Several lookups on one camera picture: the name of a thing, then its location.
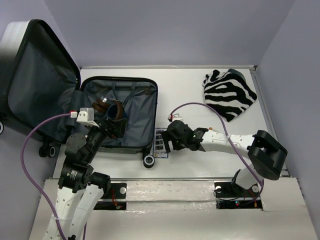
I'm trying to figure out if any dark blue cup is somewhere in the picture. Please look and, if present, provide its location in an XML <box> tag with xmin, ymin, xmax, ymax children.
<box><xmin>107</xmin><ymin>104</ymin><xmax>121</xmax><ymax>121</ymax></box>

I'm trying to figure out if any black open suitcase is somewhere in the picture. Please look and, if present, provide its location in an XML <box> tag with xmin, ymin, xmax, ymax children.
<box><xmin>0</xmin><ymin>19</ymin><xmax>158</xmax><ymax>168</ymax></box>

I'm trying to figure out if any wrist white camera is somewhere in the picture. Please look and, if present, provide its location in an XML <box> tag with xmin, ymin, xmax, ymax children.
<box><xmin>76</xmin><ymin>107</ymin><xmax>99</xmax><ymax>127</ymax></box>
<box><xmin>168</xmin><ymin>113</ymin><xmax>184</xmax><ymax>123</ymax></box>

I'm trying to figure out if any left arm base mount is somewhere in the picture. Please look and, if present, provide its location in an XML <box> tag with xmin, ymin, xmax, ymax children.
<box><xmin>94</xmin><ymin>182</ymin><xmax>127</xmax><ymax>211</ymax></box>

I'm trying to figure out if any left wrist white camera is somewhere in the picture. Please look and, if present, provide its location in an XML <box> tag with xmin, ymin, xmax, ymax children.
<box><xmin>76</xmin><ymin>107</ymin><xmax>99</xmax><ymax>127</ymax></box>

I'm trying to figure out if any zebra striped cloth bag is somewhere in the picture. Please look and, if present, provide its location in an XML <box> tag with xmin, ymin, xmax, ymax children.
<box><xmin>202</xmin><ymin>68</ymin><xmax>258</xmax><ymax>122</ymax></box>

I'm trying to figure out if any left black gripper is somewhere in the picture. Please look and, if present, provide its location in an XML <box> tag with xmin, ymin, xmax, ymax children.
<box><xmin>85</xmin><ymin>116</ymin><xmax>129</xmax><ymax>162</ymax></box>

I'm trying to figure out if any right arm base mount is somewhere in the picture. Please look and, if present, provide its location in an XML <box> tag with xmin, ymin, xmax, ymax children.
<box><xmin>213</xmin><ymin>181</ymin><xmax>263</xmax><ymax>210</ymax></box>

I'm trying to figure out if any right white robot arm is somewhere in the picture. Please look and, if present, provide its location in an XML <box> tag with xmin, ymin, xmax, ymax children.
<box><xmin>161</xmin><ymin>120</ymin><xmax>288</xmax><ymax>196</ymax></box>

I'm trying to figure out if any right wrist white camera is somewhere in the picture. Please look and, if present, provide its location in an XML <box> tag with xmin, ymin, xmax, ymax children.
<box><xmin>168</xmin><ymin>113</ymin><xmax>184</xmax><ymax>123</ymax></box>

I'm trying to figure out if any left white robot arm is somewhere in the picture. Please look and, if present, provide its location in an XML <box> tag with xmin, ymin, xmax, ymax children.
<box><xmin>43</xmin><ymin>119</ymin><xmax>127</xmax><ymax>240</ymax></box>

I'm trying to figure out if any brown leather belt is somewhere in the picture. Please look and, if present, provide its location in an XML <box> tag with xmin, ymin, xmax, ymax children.
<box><xmin>91</xmin><ymin>96</ymin><xmax>127</xmax><ymax>121</ymax></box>

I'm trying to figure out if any clear blue pin package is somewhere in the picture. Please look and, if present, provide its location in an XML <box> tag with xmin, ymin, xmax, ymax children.
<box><xmin>152</xmin><ymin>128</ymin><xmax>169</xmax><ymax>159</ymax></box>

